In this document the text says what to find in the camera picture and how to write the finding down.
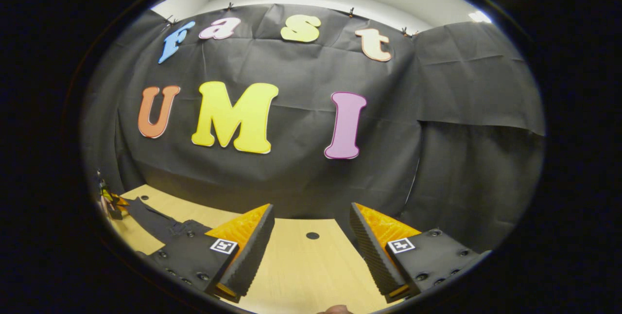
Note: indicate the small bright ceiling light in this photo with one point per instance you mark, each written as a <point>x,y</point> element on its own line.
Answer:
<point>478,16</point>

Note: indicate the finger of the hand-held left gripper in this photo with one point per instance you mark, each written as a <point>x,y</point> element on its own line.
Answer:
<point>116,204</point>

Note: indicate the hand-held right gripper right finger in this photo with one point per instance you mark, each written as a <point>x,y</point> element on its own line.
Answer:
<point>374,255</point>

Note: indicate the black backdrop cloth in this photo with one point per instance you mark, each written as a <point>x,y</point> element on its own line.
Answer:
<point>291,168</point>

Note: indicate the row of black cloth clips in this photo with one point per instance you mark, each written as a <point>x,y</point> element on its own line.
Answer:
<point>351,12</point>

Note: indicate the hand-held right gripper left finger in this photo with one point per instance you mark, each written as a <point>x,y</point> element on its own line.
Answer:
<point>250,255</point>

